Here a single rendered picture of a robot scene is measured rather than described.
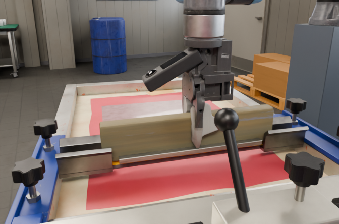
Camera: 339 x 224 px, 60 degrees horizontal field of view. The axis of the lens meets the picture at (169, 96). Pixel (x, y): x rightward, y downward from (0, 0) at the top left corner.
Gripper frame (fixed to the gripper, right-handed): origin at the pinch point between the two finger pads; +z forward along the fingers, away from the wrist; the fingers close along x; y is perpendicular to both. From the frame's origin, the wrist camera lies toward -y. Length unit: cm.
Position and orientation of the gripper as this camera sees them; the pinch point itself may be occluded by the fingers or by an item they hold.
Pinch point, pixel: (190, 137)
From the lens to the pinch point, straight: 61.0
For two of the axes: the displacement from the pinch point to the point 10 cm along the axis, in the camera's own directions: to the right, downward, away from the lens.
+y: 9.7, -0.8, 2.3
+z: 0.1, 9.5, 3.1
